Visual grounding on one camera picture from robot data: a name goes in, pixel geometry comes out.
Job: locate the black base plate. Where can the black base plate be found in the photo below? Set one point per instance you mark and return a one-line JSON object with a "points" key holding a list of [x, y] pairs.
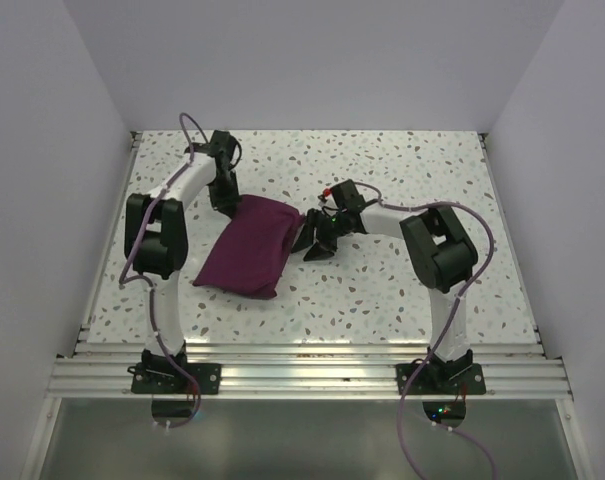
{"points": [[156, 375], [462, 376]]}

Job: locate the aluminium frame rail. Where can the aluminium frame rail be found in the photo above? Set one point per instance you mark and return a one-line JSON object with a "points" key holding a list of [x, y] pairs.
{"points": [[311, 371]]}

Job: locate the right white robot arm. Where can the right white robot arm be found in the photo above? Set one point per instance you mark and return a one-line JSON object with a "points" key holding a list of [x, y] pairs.
{"points": [[443, 258]]}

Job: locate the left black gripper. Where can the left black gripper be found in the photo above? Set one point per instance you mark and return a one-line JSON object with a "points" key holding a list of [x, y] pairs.
{"points": [[227, 204]]}

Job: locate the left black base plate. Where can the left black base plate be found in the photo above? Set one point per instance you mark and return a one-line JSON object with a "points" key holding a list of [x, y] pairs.
{"points": [[156, 375]]}

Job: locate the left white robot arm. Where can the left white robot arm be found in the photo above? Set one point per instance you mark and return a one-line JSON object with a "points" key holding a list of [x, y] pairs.
{"points": [[156, 248]]}

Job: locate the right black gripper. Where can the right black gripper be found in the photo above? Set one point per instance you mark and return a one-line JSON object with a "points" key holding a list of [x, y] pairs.
{"points": [[315, 218]]}

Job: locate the purple cloth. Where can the purple cloth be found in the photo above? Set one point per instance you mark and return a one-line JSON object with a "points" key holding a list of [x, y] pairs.
{"points": [[250, 254]]}

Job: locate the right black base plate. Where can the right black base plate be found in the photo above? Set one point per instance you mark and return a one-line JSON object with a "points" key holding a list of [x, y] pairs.
{"points": [[462, 376]]}

